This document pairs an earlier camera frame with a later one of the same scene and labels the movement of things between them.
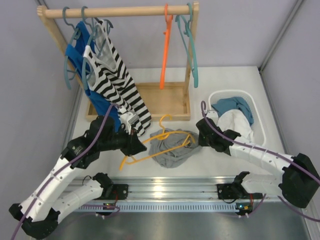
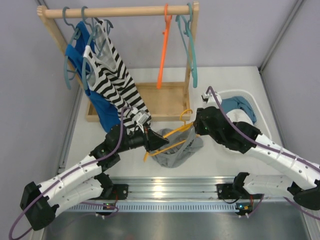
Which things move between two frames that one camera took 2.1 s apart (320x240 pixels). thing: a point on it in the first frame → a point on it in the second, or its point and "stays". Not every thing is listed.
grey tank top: [171, 148] stays
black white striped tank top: [107, 76] stays
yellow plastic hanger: [130, 160] → [186, 125]
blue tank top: [76, 56] stays
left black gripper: [130, 144] → [147, 139]
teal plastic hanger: [182, 23] stays
